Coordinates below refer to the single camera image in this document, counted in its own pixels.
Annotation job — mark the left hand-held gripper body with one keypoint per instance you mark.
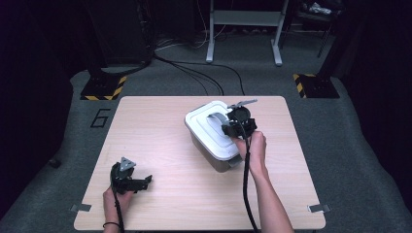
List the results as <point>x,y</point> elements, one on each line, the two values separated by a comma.
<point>121,181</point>

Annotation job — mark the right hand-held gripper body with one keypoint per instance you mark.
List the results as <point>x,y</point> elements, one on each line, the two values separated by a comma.
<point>242,121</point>

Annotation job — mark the grey plastic storage box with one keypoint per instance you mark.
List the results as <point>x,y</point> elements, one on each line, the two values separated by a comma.
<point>207,155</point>

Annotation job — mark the person's left hand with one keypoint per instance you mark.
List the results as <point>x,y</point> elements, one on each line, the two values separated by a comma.
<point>113,205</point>

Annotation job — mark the person's right hand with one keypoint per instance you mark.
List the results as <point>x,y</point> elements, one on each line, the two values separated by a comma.
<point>254,152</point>

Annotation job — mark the black wrist band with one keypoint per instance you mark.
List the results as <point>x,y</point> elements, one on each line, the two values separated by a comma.
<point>110,223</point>

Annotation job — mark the small black floor object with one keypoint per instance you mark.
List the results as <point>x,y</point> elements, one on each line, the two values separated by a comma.
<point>55,163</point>

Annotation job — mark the black stand base hazard stripes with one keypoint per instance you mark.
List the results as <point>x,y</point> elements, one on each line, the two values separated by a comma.
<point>102,87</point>
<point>319,85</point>

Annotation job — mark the white metal stand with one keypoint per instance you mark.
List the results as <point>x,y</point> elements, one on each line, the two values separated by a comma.
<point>246,17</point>

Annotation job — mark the dark chair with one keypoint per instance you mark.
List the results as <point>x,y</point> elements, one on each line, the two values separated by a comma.
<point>311,22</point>

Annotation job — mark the white cloth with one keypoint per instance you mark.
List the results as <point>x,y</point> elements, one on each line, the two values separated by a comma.
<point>319,8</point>

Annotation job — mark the black cabinet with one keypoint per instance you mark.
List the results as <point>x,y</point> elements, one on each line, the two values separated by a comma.
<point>120,29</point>

